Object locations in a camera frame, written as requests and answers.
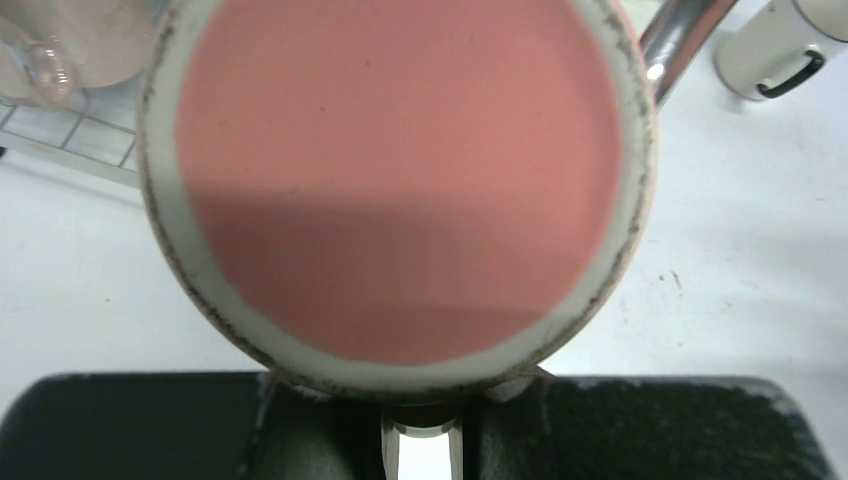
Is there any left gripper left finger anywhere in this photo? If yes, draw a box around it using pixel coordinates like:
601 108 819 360
1 372 385 479

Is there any stainless steel dish rack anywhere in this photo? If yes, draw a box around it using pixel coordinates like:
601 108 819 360
1 1 734 187

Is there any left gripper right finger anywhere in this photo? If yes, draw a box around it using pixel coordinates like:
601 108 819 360
460 370 835 479

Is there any pink iridescent mug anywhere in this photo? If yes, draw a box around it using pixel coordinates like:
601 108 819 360
1 1 156 110

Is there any white mug dark rim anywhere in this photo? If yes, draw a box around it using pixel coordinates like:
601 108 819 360
714 0 847 102

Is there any pink cup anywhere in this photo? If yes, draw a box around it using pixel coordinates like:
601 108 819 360
137 1 658 403

